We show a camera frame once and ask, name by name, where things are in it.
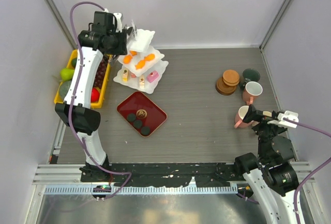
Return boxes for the green pear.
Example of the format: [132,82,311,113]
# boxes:
[60,68,74,82]

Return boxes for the cream cup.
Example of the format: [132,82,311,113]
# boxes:
[252,121,260,128]

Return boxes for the green melon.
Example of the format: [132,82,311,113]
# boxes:
[58,80,72,101]

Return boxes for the pink cake with cherry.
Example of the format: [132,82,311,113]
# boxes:
[146,70,159,83]

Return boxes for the yellow plastic fruit bin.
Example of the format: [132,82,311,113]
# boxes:
[54,50,111,109]

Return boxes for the green lime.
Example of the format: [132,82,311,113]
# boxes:
[71,58,77,68]

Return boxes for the dark purple grape bunch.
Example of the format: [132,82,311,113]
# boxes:
[93,58,108,88]

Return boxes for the white three-tier serving stand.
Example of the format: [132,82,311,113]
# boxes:
[113,22,169,94]

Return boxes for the pink mug upright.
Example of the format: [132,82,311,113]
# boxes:
[242,81,263,105]

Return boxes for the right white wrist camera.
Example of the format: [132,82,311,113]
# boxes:
[267,110,299,128]

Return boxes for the dark green mug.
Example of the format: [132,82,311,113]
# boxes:
[239,68,261,89]

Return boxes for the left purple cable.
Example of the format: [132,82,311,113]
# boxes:
[66,1,133,200]

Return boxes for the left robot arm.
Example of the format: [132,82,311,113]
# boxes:
[55,10,127,182]

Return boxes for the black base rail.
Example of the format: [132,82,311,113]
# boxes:
[111,162,245,188]

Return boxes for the red lacquer snack tray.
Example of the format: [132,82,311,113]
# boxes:
[117,91,167,137]

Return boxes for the pink mug lying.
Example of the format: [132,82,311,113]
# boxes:
[234,106,253,128]

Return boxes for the metal tweezers tongs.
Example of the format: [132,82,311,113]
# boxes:
[125,22,138,42]

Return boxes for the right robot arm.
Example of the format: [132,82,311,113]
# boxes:
[234,104,305,223]

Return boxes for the cream cake with chocolate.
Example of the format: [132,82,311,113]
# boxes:
[139,75,145,88]

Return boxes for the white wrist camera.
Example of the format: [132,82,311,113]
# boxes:
[267,110,299,128]
[113,12,123,33]

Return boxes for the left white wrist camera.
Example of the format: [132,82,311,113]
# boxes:
[113,12,123,33]

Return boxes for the stack of wooden coasters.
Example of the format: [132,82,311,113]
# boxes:
[215,69,240,96]

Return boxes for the black round cookie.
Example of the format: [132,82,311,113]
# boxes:
[126,113,136,122]
[140,126,151,136]
[133,120,143,129]

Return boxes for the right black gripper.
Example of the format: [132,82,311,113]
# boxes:
[243,103,286,160]

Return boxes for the red apple at front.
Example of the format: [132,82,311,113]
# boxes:
[91,87,100,102]

